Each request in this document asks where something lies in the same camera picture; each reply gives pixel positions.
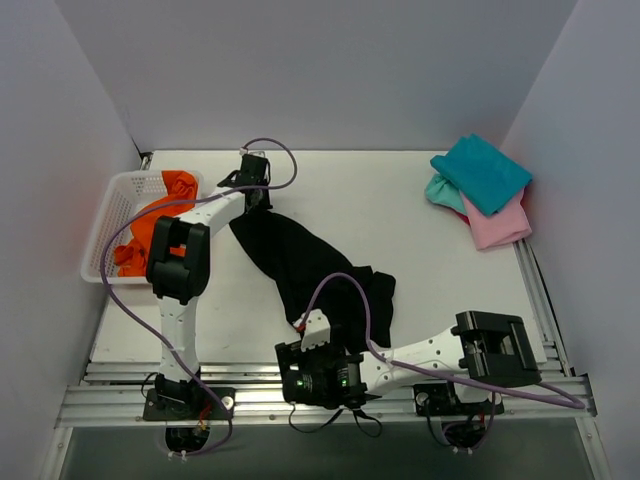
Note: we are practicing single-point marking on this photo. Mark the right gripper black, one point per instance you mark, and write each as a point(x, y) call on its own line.
point(286, 368)

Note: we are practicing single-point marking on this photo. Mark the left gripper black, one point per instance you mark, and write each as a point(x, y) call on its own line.
point(256, 201)

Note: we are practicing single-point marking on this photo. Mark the black t shirt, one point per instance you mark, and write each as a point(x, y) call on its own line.
point(297, 261)

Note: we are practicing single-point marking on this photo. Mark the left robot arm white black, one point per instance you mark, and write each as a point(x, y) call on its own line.
point(179, 265)

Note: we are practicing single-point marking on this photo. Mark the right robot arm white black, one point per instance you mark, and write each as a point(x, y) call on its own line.
point(490, 348)

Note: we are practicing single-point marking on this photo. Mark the mint green folded t shirt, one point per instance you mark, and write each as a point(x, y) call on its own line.
point(442, 192)

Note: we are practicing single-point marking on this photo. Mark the teal folded t shirt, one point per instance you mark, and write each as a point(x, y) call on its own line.
point(480, 171)

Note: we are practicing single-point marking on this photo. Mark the pink folded t shirt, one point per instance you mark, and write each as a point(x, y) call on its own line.
point(507, 226)

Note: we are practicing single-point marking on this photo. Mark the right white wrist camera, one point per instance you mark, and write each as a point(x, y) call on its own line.
point(315, 330)

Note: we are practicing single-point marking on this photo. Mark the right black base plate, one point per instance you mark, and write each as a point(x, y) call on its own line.
point(439, 400)

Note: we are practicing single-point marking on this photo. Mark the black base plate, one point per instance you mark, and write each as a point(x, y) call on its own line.
point(439, 400)
point(200, 406)

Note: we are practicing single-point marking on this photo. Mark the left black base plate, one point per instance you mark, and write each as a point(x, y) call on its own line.
point(200, 406)

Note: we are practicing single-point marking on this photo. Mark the aluminium rail frame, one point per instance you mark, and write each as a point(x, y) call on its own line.
point(240, 320)

